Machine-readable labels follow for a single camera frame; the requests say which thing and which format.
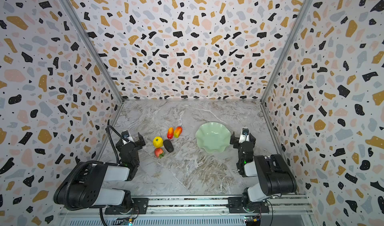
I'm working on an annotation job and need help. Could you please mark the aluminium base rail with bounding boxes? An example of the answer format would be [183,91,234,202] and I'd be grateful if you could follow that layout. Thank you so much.
[57,194,317,226]

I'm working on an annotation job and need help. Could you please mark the red fake apple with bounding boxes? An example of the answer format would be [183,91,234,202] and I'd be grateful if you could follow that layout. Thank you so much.
[154,148,165,158]

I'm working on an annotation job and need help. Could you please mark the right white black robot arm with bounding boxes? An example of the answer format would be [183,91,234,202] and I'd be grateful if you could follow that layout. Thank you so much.
[228,128,297,214]

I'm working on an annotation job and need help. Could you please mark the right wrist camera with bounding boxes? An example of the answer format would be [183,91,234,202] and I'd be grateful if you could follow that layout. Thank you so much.
[239,128,250,143]

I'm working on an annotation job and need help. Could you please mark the aluminium corner post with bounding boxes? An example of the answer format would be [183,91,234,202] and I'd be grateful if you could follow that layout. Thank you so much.
[261,0,313,104]
[58,0,124,104]

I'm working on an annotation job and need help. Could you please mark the left aluminium corner post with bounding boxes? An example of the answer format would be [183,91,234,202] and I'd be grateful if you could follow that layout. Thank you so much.
[58,0,124,104]

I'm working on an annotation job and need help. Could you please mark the yellow fake lemon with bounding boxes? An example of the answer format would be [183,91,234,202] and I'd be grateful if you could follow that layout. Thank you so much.
[153,137,164,148]

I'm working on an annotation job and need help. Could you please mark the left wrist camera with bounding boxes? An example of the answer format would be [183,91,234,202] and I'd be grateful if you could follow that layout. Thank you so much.
[122,130,131,141]

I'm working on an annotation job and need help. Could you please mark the green scalloped fruit bowl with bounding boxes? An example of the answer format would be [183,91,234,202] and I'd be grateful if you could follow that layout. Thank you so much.
[195,122,231,153]

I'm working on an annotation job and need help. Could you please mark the orange green fake mango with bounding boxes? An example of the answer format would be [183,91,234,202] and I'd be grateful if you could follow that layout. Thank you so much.
[174,126,183,138]

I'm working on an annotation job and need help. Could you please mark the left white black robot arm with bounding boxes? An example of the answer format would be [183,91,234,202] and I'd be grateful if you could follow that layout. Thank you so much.
[53,131,146,214]

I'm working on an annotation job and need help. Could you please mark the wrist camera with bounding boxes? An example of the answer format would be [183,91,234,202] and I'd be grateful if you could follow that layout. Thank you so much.
[122,130,131,141]
[239,128,250,143]

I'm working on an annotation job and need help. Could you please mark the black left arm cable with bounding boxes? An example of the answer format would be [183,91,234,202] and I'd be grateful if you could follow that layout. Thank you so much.
[105,125,133,164]

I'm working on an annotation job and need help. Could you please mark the right aluminium corner post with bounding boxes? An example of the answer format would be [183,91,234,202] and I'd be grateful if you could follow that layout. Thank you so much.
[261,0,313,104]

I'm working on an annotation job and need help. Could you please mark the red orange fake mango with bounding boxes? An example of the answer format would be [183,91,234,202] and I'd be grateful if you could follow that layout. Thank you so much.
[167,127,174,140]

